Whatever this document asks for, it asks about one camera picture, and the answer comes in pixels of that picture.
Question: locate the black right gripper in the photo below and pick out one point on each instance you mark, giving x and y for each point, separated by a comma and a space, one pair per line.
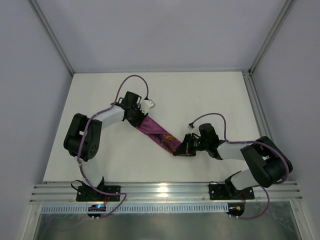
188, 144

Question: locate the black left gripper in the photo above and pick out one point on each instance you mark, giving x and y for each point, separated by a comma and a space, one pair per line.
136, 117

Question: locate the purple cloth napkin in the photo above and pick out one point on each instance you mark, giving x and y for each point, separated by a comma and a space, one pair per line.
151, 128

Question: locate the gold fork black handle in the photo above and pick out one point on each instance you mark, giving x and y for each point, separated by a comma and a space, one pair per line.
169, 137

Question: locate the gold knife black handle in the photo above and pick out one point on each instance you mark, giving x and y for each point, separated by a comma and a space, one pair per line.
165, 145

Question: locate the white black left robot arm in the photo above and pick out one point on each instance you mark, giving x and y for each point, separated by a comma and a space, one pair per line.
82, 139

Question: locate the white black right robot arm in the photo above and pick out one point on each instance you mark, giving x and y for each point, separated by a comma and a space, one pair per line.
242, 179

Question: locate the right controller board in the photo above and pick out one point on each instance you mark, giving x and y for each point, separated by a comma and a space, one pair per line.
235, 211

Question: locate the controller board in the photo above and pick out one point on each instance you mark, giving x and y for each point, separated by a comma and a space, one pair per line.
235, 211
95, 211

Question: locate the left controller board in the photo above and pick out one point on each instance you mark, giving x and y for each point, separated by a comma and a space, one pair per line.
95, 211

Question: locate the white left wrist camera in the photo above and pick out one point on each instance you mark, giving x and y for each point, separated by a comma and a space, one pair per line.
146, 105

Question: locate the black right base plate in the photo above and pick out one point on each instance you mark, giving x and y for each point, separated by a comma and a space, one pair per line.
223, 191

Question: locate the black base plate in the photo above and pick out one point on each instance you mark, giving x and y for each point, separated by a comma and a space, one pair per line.
86, 193
223, 191

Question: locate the aluminium right side rail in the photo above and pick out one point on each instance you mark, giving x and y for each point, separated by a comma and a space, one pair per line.
262, 120

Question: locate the aluminium rail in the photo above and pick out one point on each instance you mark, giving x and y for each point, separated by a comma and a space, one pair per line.
262, 120
166, 192

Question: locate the aluminium front rail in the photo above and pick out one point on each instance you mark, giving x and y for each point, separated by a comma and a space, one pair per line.
166, 192

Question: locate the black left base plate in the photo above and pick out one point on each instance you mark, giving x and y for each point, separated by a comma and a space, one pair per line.
86, 193

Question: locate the slotted grey cable duct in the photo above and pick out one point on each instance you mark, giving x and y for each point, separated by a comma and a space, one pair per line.
139, 208

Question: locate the left corner frame post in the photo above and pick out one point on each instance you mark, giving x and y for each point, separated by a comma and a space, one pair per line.
51, 35

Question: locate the corner frame post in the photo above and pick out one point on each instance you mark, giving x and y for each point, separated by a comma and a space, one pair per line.
272, 33
51, 35

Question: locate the right corner frame post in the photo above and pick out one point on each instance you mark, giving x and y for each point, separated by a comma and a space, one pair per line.
272, 33

